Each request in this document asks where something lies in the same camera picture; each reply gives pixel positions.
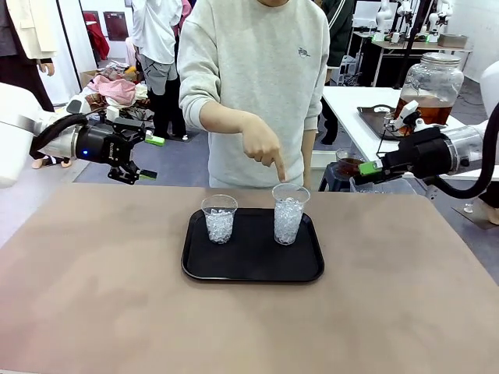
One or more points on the pile of colourful clothes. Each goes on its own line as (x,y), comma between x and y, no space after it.
(117,89)

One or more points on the glass bowl with tea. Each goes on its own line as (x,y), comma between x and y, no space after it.
(349,161)

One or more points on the grey metal box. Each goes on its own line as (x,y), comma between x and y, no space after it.
(452,40)

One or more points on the short clear cup with ice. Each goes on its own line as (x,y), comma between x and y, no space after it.
(219,226)

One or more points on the white side table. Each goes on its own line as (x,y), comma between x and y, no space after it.
(351,105)

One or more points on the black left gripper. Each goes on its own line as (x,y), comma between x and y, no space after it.
(101,146)

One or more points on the red hanging garment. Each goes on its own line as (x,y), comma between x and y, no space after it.
(97,37)

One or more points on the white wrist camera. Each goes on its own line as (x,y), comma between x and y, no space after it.
(407,111)
(78,106)

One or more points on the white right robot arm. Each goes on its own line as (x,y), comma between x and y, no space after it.
(468,144)

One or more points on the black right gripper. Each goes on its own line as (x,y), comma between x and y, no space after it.
(421,154)

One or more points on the person in grey sweatshirt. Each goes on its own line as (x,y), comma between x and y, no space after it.
(253,58)

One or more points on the dark metal tray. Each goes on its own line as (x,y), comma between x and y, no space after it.
(374,117)

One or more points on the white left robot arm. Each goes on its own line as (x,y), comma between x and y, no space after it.
(15,117)

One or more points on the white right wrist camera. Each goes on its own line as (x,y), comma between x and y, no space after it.
(407,111)

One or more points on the glass drink dispenser jar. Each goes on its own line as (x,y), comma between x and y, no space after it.
(436,82)

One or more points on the brown wall board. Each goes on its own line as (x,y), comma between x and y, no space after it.
(115,25)

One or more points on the black plastic tray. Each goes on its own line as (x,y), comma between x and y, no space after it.
(253,261)

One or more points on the tall clear cup with ice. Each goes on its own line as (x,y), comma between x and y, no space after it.
(288,222)

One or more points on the mannequin in beige jacket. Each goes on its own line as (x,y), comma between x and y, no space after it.
(27,27)

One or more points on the person in dark jacket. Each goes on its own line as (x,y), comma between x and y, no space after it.
(341,35)

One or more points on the mannequin in white shirt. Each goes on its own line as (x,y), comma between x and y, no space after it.
(156,35)

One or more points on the person's right hand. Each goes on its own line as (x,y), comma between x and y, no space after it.
(261,142)

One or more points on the person's right forearm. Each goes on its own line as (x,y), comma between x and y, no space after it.
(222,117)

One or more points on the person's left forearm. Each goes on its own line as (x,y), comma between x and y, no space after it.
(308,156)

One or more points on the clear plastic bin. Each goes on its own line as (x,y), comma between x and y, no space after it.
(390,186)

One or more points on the long background work table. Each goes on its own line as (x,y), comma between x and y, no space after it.
(390,46)

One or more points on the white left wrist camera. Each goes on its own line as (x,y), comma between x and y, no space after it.
(78,106)

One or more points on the dark plastic stool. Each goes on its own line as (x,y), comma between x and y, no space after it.
(331,177)

